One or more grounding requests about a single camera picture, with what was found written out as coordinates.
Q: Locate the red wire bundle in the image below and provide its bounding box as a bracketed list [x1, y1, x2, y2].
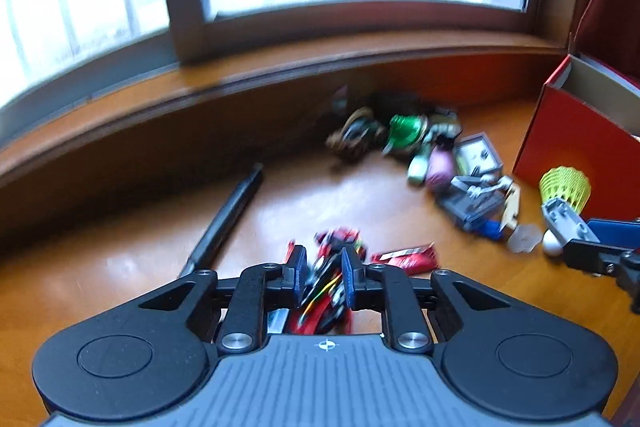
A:
[284, 225, 369, 335]

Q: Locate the yellow plastic shuttlecock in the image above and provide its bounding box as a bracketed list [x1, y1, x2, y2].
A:
[539, 166, 591, 213]

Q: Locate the tan plastic bracket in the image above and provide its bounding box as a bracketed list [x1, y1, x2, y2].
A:
[500, 183, 521, 235]

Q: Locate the red foil candy wrapper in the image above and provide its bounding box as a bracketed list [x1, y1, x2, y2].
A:
[370, 243, 440, 275]

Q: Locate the black pen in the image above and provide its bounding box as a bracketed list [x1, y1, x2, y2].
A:
[178, 164, 264, 279]

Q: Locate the white green tube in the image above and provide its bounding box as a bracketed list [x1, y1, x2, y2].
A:
[407, 143, 432, 186]

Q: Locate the red cardboard shoe box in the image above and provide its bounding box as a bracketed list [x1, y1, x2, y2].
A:
[513, 0, 639, 221]

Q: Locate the blue small block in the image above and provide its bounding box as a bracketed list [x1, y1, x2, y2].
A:
[473, 219, 503, 242]

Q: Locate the green round toy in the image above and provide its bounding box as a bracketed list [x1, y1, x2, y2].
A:
[383, 115, 428, 156]

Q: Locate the brown cord bundle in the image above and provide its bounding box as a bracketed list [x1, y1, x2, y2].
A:
[325, 106, 386, 163]

